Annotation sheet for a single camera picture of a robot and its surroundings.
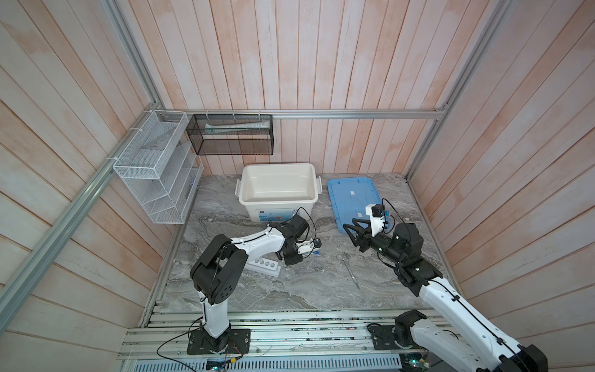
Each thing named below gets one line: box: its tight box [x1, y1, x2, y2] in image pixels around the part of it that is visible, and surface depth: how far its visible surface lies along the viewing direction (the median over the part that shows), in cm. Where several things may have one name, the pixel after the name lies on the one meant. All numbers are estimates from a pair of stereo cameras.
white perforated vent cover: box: [133, 363, 403, 372], surface depth 71 cm
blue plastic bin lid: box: [326, 176, 382, 233], surface depth 117 cm
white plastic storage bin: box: [234, 162, 324, 223], surface depth 108 cm
